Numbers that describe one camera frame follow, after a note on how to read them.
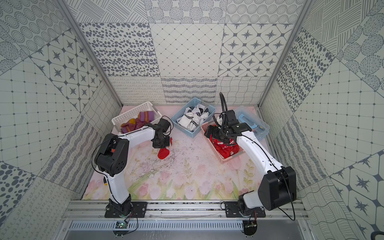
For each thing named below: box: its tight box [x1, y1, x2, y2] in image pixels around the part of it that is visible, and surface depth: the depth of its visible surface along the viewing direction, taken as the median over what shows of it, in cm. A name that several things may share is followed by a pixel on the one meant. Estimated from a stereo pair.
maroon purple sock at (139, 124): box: [135, 117, 148, 130], surface depth 105 cm
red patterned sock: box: [157, 137, 173, 160], surface depth 97 cm
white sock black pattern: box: [185, 103, 209, 119], surface depth 113 cm
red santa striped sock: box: [209, 134, 240, 159], surface depth 92 cm
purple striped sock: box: [138, 111, 155, 123], surface depth 109 cm
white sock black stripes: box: [178, 112, 202, 131], surface depth 106 cm
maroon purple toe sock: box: [120, 118, 142, 134], surface depth 103 cm
